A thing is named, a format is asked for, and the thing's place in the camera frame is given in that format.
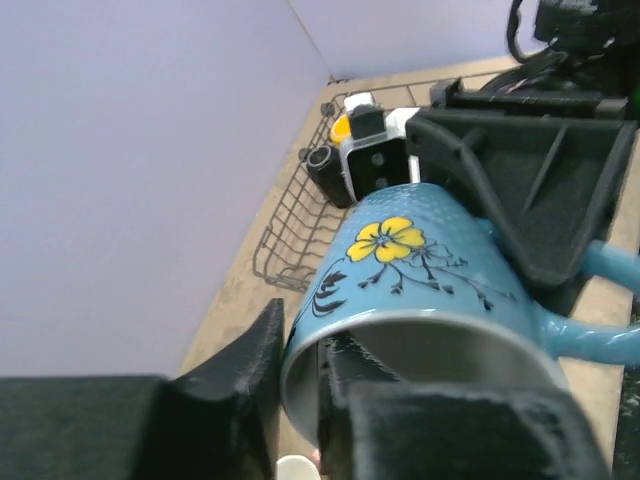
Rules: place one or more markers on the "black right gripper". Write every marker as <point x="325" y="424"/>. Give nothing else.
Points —
<point x="547" y="185"/>

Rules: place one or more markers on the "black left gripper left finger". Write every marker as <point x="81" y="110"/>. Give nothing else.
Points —
<point x="218" y="421"/>

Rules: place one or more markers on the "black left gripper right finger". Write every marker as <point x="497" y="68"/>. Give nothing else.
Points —
<point x="372" y="425"/>

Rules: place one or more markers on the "blue mug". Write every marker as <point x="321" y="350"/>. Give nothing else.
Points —
<point x="421" y="285"/>

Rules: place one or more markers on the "yellow mug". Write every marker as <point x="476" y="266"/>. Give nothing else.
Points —
<point x="340" y="130"/>

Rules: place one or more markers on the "cream mug green inside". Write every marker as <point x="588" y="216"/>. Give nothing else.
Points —
<point x="296" y="467"/>

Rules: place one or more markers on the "black mug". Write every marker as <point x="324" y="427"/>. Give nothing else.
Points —
<point x="325" y="170"/>

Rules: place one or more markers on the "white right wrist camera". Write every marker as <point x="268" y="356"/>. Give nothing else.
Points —
<point x="375" y="155"/>

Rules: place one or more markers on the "grey wire dish rack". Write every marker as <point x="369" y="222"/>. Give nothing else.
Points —
<point x="302" y="223"/>

